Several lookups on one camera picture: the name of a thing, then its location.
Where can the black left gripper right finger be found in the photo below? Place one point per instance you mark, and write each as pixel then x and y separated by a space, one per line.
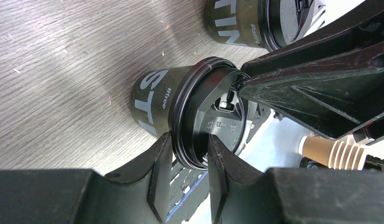
pixel 241 194

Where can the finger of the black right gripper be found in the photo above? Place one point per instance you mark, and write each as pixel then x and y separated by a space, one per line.
pixel 359 28
pixel 332 93

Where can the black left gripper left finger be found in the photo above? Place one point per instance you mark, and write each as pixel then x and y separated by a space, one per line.
pixel 135 193

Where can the black coffee cup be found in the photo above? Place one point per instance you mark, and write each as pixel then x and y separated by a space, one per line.
pixel 233 22
pixel 151 98

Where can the black plastic cup lid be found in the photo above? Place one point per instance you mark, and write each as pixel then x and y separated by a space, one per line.
pixel 283 22

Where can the stack of brown paper cups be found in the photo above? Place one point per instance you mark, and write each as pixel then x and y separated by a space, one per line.
pixel 333 154

